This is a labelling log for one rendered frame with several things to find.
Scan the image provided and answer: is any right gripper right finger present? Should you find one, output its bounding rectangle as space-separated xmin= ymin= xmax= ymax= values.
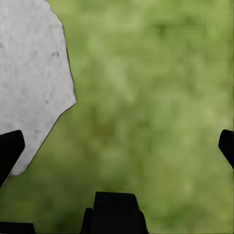
xmin=218 ymin=130 xmax=234 ymax=169

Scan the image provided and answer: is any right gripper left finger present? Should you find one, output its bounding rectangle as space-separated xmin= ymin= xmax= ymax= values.
xmin=0 ymin=130 xmax=25 ymax=188

